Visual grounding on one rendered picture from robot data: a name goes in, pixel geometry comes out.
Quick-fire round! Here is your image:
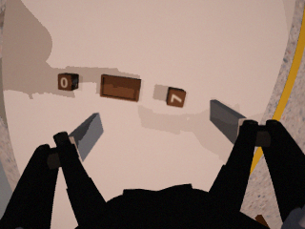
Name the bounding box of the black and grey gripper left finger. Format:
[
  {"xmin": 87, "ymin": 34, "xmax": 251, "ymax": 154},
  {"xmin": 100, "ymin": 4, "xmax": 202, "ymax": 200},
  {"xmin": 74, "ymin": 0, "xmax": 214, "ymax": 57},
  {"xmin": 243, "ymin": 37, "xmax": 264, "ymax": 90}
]
[{"xmin": 0, "ymin": 113, "xmax": 126, "ymax": 229}]

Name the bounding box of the brown number cube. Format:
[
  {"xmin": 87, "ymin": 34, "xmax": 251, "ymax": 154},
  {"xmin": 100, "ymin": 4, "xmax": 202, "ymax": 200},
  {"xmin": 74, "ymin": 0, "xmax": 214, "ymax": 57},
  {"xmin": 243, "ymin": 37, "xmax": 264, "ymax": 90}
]
[
  {"xmin": 58, "ymin": 73, "xmax": 79, "ymax": 91},
  {"xmin": 166, "ymin": 87, "xmax": 186, "ymax": 108}
]

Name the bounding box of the brown wooden tray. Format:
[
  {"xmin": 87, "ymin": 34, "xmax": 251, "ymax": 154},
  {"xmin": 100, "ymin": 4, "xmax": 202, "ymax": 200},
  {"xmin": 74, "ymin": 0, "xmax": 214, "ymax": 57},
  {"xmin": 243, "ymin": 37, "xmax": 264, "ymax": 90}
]
[{"xmin": 100, "ymin": 74, "xmax": 141, "ymax": 102}]

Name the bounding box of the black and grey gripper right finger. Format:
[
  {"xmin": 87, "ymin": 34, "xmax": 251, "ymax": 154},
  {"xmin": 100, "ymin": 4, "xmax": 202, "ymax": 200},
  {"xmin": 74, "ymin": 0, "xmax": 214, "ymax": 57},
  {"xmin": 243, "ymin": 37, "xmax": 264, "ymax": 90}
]
[{"xmin": 184, "ymin": 99, "xmax": 305, "ymax": 229}]

